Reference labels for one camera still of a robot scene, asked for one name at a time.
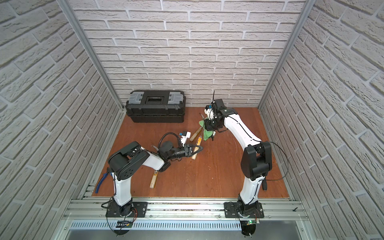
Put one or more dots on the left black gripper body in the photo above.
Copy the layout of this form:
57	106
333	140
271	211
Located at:
188	151

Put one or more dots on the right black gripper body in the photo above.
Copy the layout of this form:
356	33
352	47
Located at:
212	124

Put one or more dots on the wooden handle sickle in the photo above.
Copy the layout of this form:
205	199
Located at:
155	175
197	143
192	138

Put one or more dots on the green rag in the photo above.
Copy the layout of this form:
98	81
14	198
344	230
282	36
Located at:
206	134

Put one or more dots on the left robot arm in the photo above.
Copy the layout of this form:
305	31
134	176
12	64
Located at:
125	162

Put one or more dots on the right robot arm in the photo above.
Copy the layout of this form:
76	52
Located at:
257	156

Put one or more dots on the black plastic toolbox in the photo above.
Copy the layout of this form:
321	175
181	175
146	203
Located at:
156	106

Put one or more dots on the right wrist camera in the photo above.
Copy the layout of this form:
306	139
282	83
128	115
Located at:
209	112

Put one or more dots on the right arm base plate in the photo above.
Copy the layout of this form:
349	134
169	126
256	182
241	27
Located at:
240	210

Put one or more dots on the black handled screwdriver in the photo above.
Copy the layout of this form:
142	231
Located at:
264	184

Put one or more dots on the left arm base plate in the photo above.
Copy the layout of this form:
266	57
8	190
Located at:
129	210

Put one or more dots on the aluminium front rail frame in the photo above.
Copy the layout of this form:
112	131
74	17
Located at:
180	214

